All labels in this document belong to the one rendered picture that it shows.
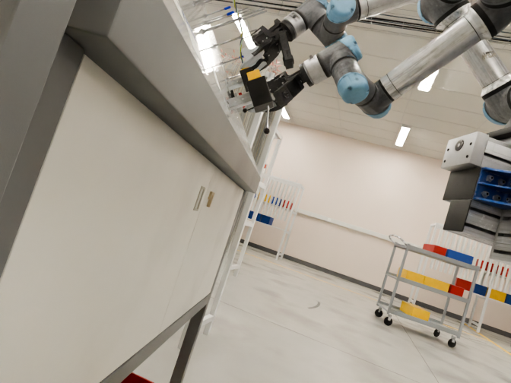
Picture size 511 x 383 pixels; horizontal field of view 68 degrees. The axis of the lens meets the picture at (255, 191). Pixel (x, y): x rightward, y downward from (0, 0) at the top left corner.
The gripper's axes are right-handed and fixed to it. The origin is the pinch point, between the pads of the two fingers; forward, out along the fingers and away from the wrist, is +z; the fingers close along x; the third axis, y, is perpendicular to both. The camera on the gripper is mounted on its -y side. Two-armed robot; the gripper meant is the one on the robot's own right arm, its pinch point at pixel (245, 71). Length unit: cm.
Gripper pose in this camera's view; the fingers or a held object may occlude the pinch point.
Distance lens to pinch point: 126.9
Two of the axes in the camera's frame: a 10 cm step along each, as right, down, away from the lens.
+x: -1.6, -3.3, -9.3
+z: -7.6, 6.5, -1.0
